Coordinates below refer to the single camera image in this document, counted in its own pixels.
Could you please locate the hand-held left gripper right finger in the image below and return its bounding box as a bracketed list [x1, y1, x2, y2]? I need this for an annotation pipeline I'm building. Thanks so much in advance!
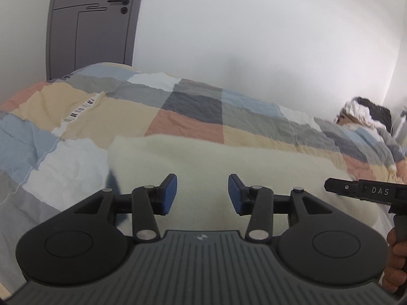
[228, 174, 336, 241]

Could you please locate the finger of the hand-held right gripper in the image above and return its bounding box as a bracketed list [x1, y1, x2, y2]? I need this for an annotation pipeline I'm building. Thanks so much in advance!
[325, 178, 361, 198]

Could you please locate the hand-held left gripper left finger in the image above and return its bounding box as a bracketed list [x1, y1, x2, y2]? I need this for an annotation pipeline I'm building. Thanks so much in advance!
[73, 174, 179, 242]

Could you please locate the cream sweater with blue stripes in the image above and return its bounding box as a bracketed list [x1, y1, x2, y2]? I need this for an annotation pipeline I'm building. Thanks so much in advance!
[105, 133, 391, 239]

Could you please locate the pile of white and black clothes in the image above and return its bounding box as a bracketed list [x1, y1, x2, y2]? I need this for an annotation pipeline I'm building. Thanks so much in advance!
[334, 97, 393, 134]

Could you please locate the person's right hand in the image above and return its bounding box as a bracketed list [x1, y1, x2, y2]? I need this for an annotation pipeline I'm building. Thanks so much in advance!
[384, 228, 407, 297]

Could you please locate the patchwork quilt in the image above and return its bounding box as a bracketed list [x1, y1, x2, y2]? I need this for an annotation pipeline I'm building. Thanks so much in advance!
[0, 63, 407, 293]

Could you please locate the grey door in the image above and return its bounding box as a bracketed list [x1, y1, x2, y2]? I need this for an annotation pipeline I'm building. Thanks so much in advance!
[46, 0, 147, 81]

